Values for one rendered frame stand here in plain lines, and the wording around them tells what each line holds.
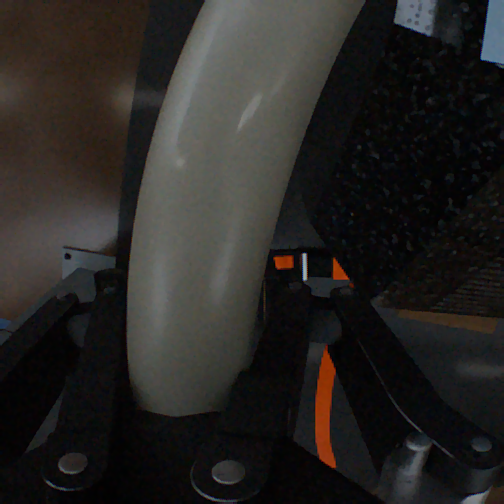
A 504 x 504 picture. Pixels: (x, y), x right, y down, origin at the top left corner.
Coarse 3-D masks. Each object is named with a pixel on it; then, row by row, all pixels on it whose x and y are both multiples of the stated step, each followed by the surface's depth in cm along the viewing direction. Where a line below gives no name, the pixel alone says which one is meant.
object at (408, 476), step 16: (416, 432) 7; (400, 448) 8; (416, 448) 7; (384, 464) 7; (400, 464) 7; (416, 464) 7; (384, 480) 7; (400, 480) 7; (416, 480) 7; (432, 480) 7; (384, 496) 7; (400, 496) 6; (416, 496) 6; (432, 496) 6; (448, 496) 6; (464, 496) 6; (480, 496) 6
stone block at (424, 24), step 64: (384, 0) 28; (448, 0) 21; (384, 64) 27; (448, 64) 22; (320, 128) 58; (384, 128) 31; (448, 128) 25; (320, 192) 45; (384, 192) 35; (448, 192) 28; (384, 256) 39; (448, 256) 34
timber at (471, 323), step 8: (400, 312) 96; (408, 312) 95; (416, 312) 95; (424, 312) 95; (424, 320) 96; (432, 320) 96; (440, 320) 96; (448, 320) 96; (456, 320) 95; (464, 320) 95; (472, 320) 95; (480, 320) 95; (488, 320) 95; (496, 320) 95; (464, 328) 96; (472, 328) 96; (480, 328) 96; (488, 328) 96
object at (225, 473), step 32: (288, 288) 15; (288, 320) 13; (256, 352) 11; (288, 352) 11; (256, 384) 9; (288, 384) 8; (224, 416) 7; (256, 416) 7; (288, 416) 9; (224, 448) 6; (256, 448) 6; (192, 480) 6; (224, 480) 5; (256, 480) 6
